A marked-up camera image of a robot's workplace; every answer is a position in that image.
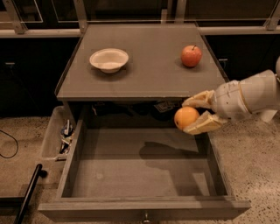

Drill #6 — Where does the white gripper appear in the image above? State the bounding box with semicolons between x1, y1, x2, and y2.
182;80;251;135

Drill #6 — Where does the orange fruit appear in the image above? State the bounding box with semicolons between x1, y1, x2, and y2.
174;107;200;130

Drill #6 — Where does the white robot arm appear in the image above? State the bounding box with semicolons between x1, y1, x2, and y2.
182;57;280;135

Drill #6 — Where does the open grey top drawer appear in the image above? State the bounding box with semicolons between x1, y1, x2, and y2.
38;107;250;223

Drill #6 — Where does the red apple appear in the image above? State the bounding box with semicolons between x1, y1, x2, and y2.
180;45;202;67

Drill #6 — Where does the grey cabinet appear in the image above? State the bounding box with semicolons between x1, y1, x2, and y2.
57;24;226;129

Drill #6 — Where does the white paper bowl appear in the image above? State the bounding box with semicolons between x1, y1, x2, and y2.
89;48;129;74

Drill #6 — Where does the clutter inside plastic bin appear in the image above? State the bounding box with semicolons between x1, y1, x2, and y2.
59;120;74;154

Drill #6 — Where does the black bar handle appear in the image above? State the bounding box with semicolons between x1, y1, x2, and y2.
13;164;43;224

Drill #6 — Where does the black cable on floor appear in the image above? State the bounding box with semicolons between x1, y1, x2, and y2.
0;129;19;159

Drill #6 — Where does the metal railing frame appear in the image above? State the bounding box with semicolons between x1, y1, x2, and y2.
0;0;280;38

